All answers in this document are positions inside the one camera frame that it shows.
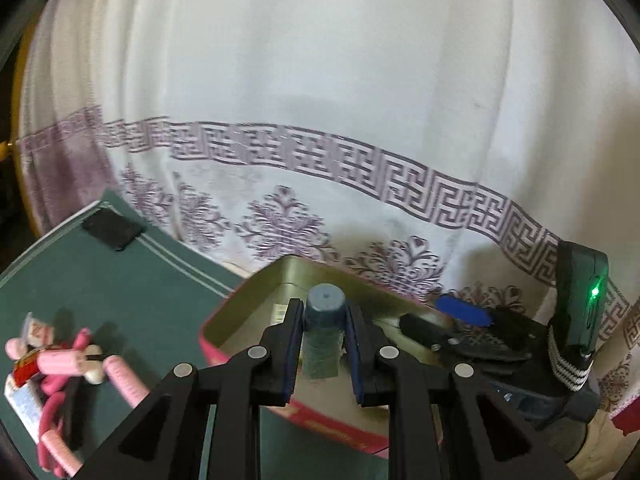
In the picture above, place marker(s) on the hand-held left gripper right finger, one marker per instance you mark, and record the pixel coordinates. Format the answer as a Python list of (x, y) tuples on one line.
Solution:
[(352, 345)]

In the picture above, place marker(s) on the white purple-patterned curtain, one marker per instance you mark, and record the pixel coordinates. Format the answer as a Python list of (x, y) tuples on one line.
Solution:
[(325, 60)]

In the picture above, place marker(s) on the small cream bottle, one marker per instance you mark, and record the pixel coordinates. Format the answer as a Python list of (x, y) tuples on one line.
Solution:
[(94, 367)]

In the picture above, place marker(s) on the yellow wooden frame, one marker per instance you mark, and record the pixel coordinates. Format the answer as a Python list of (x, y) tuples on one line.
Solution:
[(19, 90)]

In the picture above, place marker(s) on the red snack packet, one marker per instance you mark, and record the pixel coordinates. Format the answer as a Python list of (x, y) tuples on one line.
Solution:
[(26, 367)]

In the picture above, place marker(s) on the black rectangular pad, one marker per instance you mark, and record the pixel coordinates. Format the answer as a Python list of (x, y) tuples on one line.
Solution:
[(114, 229)]

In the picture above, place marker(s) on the white tissue pack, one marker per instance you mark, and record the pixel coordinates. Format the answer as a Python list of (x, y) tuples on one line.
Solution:
[(37, 330)]

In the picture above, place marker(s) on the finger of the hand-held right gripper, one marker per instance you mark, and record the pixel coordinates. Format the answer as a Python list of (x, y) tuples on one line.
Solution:
[(425, 331), (462, 310)]

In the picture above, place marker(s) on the dark teal cylindrical bottle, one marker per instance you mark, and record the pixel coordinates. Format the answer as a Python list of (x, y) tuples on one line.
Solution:
[(322, 330)]

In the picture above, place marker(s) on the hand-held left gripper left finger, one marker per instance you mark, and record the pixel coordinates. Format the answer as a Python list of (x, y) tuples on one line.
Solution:
[(295, 340)]

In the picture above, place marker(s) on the pink hair roller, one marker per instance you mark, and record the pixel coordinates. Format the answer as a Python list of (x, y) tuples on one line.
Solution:
[(125, 380), (65, 360), (60, 452)]

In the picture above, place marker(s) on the red tin box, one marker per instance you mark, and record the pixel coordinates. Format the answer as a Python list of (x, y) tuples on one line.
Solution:
[(260, 290)]

